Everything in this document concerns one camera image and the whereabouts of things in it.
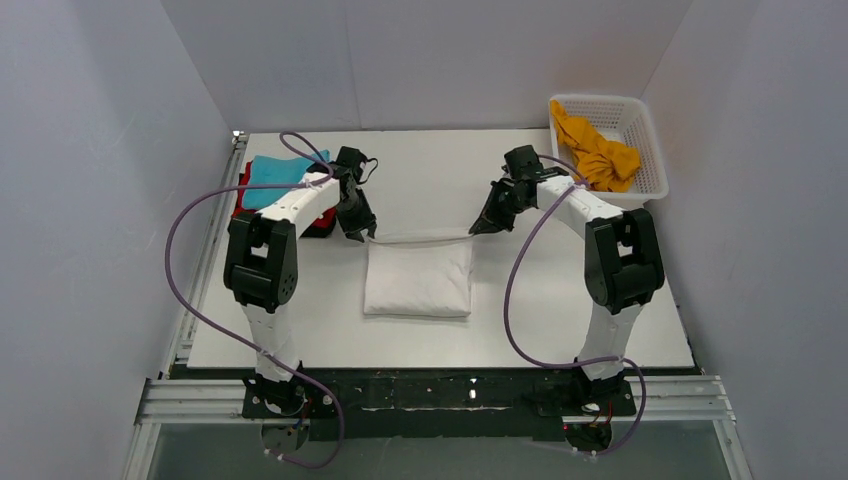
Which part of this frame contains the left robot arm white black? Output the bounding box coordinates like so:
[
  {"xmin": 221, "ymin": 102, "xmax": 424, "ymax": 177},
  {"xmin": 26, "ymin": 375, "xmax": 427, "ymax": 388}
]
[{"xmin": 223, "ymin": 146, "xmax": 377, "ymax": 417}]

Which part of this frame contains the folded black t shirt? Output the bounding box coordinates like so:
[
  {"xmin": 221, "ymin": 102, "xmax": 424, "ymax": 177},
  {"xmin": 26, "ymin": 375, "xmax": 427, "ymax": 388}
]
[{"xmin": 226, "ymin": 213, "xmax": 240, "ymax": 233}]

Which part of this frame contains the folded red t shirt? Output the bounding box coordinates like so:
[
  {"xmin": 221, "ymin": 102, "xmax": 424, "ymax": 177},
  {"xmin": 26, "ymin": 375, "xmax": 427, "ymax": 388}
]
[{"xmin": 230, "ymin": 167, "xmax": 337, "ymax": 238}]

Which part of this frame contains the aluminium frame rail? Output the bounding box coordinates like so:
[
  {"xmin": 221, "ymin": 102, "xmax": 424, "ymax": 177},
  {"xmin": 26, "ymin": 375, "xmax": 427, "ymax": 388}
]
[{"xmin": 122, "ymin": 130, "xmax": 250, "ymax": 480}]

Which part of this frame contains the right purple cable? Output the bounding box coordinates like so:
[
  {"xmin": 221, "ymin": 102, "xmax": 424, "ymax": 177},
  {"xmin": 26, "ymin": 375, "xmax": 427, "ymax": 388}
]
[{"xmin": 502, "ymin": 154, "xmax": 648, "ymax": 457}]

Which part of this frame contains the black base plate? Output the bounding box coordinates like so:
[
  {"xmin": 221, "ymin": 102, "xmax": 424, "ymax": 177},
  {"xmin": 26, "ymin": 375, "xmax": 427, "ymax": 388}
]
[{"xmin": 242, "ymin": 368, "xmax": 638, "ymax": 448}]

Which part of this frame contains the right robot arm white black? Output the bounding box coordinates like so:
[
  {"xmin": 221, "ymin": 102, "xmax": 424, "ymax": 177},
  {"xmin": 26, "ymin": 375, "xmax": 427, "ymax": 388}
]
[{"xmin": 469, "ymin": 145, "xmax": 665, "ymax": 417}]

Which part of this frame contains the white t shirt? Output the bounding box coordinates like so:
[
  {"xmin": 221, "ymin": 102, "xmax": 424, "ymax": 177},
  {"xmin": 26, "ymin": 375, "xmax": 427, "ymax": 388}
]
[{"xmin": 363, "ymin": 230, "xmax": 474, "ymax": 319}]

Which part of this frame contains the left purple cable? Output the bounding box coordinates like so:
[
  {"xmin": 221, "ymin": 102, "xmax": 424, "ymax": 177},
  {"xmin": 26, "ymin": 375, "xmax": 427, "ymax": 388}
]
[{"xmin": 164, "ymin": 131, "xmax": 347, "ymax": 470}]

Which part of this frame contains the white plastic basket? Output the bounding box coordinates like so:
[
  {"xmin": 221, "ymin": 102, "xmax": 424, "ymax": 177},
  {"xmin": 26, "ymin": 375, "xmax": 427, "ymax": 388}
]
[{"xmin": 549, "ymin": 94, "xmax": 668, "ymax": 209}]

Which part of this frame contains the orange t shirt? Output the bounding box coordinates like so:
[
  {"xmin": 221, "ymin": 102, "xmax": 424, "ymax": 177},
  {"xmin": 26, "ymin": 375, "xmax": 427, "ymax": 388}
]
[{"xmin": 549, "ymin": 100, "xmax": 642, "ymax": 193}]

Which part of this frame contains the purple cable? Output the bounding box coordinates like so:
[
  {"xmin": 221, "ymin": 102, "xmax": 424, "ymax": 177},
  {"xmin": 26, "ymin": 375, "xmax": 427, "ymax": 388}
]
[
  {"xmin": 164, "ymin": 131, "xmax": 347, "ymax": 470},
  {"xmin": 502, "ymin": 154, "xmax": 648, "ymax": 457}
]

